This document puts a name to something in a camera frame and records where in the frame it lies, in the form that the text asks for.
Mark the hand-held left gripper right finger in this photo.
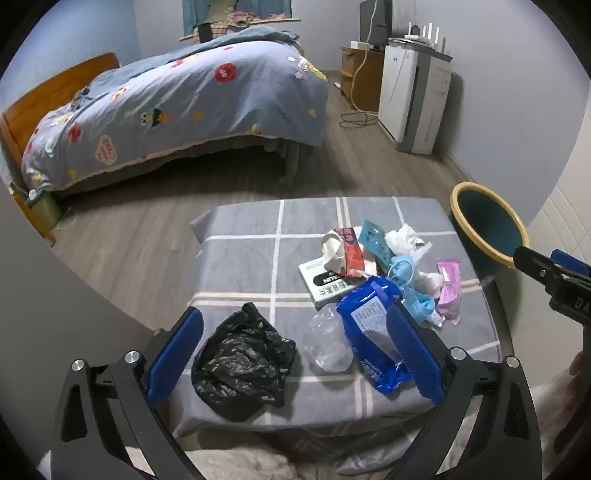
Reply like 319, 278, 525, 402
385, 302, 543, 480

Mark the black plastic bag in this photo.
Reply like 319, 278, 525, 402
191, 302, 297, 422

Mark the clear plastic bag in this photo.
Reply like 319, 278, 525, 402
302, 307, 355, 374

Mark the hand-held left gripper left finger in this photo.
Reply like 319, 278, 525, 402
51, 305, 206, 480

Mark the black cable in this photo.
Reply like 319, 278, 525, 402
339, 110, 380, 129

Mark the wooden bed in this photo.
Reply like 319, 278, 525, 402
0, 25, 331, 245

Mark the white cable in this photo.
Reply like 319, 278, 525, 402
352, 0, 382, 114

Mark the white medicine box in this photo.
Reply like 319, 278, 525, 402
298, 256, 370, 311

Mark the blue wet wipes packet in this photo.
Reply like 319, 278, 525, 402
335, 275, 446, 395

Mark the cream tissue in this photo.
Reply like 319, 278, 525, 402
318, 231, 349, 278

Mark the green box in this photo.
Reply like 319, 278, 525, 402
25, 187, 63, 227

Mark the black monitor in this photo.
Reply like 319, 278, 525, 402
359, 0, 393, 51

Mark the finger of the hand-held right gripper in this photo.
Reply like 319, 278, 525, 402
551, 248, 591, 280
513, 246, 562, 292

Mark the white air purifier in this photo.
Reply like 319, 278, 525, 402
378, 37, 453, 155

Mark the white fluffy garment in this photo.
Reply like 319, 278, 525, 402
37, 371, 585, 480

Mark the white router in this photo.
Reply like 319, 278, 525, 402
404, 22, 446, 47

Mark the teal blister pack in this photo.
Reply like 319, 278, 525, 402
358, 219, 398, 266

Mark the red snack wrapper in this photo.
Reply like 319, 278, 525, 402
333, 226, 368, 280

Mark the teal curtain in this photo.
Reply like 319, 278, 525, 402
182, 0, 294, 29

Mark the pink packet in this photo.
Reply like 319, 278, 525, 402
435, 258, 463, 324

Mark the pile of clothes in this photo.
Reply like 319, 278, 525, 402
191, 10, 269, 46

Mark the wooden cabinet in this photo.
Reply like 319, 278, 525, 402
340, 44, 386, 112

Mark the small white tissue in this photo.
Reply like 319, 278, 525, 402
418, 270, 446, 296

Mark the teal bin with yellow rim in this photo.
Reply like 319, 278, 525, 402
450, 182, 531, 278

